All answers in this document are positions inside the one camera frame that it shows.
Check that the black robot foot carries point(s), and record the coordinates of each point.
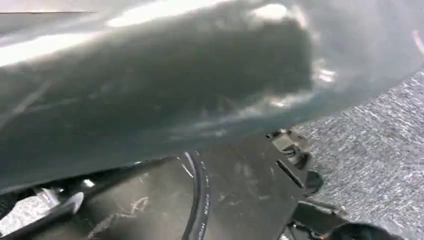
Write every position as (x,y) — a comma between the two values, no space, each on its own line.
(357,233)

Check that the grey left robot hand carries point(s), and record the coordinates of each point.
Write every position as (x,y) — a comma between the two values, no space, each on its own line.
(71,202)

